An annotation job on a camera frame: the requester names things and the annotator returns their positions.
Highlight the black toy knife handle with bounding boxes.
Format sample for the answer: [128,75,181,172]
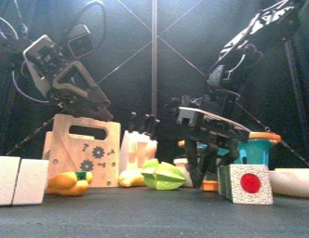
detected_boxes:
[125,112,137,134]
[139,113,153,135]
[149,118,161,141]

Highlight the black camera cable loop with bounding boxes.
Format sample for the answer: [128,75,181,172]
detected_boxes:
[61,0,108,50]

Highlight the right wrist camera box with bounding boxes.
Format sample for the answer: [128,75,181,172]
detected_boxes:
[205,87,242,120]

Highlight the white carton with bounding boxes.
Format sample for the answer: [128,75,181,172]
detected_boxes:
[117,129,159,181]

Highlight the speckled cube with red dot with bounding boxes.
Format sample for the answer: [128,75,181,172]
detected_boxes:
[217,164,275,205]

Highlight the wooden toy toolbox with gears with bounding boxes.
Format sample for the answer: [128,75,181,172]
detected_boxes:
[41,112,121,189]

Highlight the yellow toy bell pepper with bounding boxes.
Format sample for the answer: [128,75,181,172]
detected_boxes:
[44,170,95,197]

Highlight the yellow toy banana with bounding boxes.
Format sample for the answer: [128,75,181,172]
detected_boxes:
[117,168,147,189]

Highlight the white toy pan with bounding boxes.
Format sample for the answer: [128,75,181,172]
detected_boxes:
[267,167,309,199]

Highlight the white foam block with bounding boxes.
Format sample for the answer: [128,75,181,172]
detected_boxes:
[11,158,49,206]
[0,155,23,207]

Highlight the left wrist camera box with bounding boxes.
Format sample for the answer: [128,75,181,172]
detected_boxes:
[65,23,96,60]

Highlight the small white cup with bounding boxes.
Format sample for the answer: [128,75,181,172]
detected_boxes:
[172,157,193,188]

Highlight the dark upright stand pole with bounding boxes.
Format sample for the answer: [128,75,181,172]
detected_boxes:
[282,38,309,152]

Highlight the green toy starfruit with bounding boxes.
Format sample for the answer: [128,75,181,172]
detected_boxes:
[139,158,188,192]

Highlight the teal stand with orange top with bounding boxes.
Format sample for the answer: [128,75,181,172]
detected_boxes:
[176,131,283,165]

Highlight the thin metal strut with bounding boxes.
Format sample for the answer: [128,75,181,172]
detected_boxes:
[4,108,65,156]
[235,101,309,169]

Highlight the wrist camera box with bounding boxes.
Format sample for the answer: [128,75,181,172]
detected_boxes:
[65,23,96,60]
[205,87,242,120]

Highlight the vertical metal frame pole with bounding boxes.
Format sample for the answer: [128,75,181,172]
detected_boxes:
[149,0,159,117]

